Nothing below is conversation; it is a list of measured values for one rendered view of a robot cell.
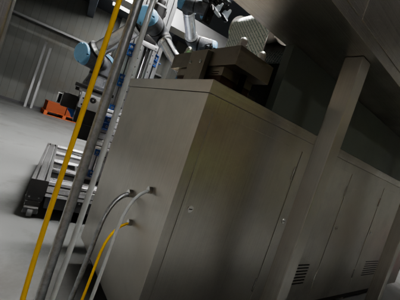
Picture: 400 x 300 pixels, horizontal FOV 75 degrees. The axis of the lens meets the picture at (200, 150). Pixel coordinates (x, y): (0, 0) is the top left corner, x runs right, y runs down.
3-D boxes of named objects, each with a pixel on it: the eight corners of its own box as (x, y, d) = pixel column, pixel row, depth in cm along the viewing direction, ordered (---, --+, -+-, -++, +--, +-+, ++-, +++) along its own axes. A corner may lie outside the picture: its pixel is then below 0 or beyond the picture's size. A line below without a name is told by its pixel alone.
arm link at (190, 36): (187, 38, 204) (181, -12, 156) (201, 42, 203) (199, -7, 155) (182, 50, 202) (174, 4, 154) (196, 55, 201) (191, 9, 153)
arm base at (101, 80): (81, 84, 172) (86, 70, 171) (105, 93, 179) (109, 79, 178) (82, 84, 158) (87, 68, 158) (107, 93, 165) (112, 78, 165)
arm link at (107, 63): (112, 79, 173) (118, 59, 172) (99, 72, 160) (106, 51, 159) (97, 75, 176) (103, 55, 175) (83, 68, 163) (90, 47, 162)
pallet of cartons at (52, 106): (81, 122, 889) (87, 103, 887) (82, 125, 806) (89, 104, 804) (40, 111, 832) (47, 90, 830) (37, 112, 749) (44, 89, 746)
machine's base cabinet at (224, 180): (322, 254, 280) (350, 178, 277) (391, 293, 228) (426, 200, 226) (74, 255, 127) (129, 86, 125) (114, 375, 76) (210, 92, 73)
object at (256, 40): (216, 75, 118) (229, 36, 117) (254, 75, 99) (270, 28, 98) (215, 75, 117) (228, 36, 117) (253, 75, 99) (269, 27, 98)
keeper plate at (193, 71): (186, 82, 96) (196, 53, 96) (202, 83, 88) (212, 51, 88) (181, 79, 95) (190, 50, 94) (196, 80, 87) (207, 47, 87)
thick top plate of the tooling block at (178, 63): (199, 83, 119) (203, 70, 119) (267, 85, 87) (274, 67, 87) (170, 68, 109) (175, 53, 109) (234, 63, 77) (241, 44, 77)
